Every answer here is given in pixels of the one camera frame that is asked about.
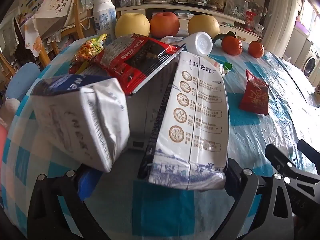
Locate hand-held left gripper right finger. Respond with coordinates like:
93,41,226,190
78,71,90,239
225,159,294,240

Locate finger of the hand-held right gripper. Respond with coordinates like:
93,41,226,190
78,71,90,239
297,139,320,160
265,144,320,190

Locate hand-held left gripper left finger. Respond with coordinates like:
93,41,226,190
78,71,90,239
27,166,110,240

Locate red snack packet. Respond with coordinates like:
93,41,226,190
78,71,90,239
239,69,270,116

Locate tall white milk carton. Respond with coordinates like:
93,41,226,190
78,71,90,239
137,51,229,190

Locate blue checkered tablecloth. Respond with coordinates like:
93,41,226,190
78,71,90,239
0,39,320,240

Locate white washing machine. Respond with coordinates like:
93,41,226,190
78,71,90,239
302,45,320,78

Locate small tangerine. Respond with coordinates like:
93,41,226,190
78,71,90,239
248,41,265,58

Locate light blue cushion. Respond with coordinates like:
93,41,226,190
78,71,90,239
5,62,41,100

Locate large tangerine with leaf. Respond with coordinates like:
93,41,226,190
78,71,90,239
214,31,243,56

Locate red black snack wrapper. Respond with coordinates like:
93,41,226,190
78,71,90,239
91,34,184,95

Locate yellow red snack wrapper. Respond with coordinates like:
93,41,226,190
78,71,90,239
69,34,108,74

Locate white curtain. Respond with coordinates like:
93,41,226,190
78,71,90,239
261,0,303,58

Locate white plastic bottle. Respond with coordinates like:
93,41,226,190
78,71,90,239
184,31,213,55

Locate white television cabinet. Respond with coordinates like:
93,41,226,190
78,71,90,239
115,1,263,43

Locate white plastic bag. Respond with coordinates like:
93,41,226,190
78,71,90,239
160,35,186,46

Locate yellow apple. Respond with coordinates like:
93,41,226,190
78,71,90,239
187,14,220,39
114,12,150,39

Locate clear plastic bag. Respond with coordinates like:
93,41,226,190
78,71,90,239
223,0,248,16

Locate red apple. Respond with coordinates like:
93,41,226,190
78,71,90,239
150,12,180,38

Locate white supplement bottle blue label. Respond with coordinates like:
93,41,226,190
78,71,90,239
93,0,117,37

